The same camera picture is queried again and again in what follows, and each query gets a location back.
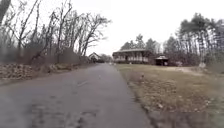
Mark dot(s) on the trees behind long building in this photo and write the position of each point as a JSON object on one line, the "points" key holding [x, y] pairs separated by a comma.
{"points": [[140, 42]]}

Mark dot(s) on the group of tall evergreen trees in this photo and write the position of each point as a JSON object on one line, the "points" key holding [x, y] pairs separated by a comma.
{"points": [[200, 36]]}

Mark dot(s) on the long building with porch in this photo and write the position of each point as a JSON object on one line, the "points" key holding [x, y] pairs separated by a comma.
{"points": [[132, 56]]}

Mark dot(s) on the small white gabled house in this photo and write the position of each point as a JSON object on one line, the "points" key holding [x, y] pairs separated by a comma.
{"points": [[94, 57]]}

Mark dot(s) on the grey asphalt road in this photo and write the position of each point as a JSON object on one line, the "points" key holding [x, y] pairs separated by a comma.
{"points": [[85, 100]]}

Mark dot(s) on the row of bare trees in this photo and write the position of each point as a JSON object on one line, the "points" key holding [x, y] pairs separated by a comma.
{"points": [[61, 40]]}

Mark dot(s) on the small dark shed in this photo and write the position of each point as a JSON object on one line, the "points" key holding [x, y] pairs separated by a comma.
{"points": [[161, 60]]}

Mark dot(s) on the grass field with fallen leaves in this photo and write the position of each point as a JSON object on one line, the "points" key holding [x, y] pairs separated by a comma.
{"points": [[173, 90]]}

